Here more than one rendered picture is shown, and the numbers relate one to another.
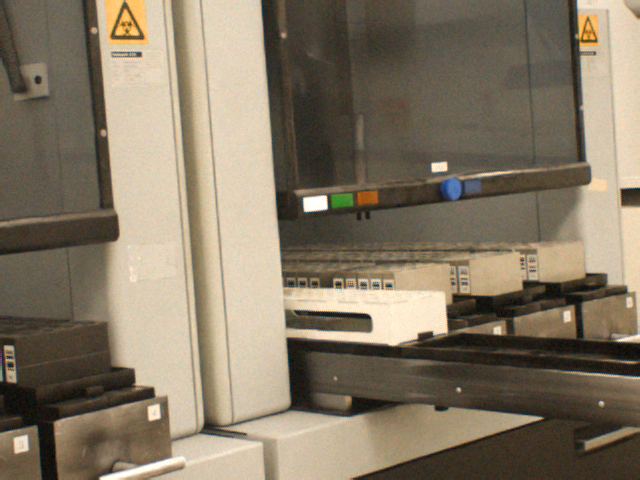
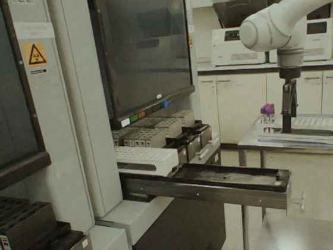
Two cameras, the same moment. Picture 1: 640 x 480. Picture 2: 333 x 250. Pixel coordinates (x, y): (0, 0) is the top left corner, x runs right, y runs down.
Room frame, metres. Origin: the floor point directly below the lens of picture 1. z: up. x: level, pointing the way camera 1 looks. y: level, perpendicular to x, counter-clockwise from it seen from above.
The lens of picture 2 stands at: (0.70, 0.16, 1.20)
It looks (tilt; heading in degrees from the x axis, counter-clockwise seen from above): 18 degrees down; 336
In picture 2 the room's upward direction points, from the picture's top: 5 degrees counter-clockwise
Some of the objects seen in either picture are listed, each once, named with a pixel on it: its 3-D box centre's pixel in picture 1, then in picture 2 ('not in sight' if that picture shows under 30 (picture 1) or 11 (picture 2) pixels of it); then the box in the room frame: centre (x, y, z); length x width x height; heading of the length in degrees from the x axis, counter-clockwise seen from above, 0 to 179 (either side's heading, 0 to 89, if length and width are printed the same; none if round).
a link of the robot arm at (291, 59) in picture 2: not in sight; (289, 58); (1.57, -0.58, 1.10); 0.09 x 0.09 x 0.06
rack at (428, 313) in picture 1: (330, 319); (131, 161); (1.66, -0.01, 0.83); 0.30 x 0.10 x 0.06; 44
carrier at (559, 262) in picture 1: (556, 265); (188, 119); (1.98, -0.35, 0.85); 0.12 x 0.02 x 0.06; 133
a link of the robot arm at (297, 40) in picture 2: not in sight; (288, 25); (1.57, -0.57, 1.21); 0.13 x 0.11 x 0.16; 109
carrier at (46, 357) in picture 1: (59, 358); (30, 228); (1.37, 0.27, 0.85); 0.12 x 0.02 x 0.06; 135
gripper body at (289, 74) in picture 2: not in sight; (289, 80); (1.57, -0.58, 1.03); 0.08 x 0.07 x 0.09; 129
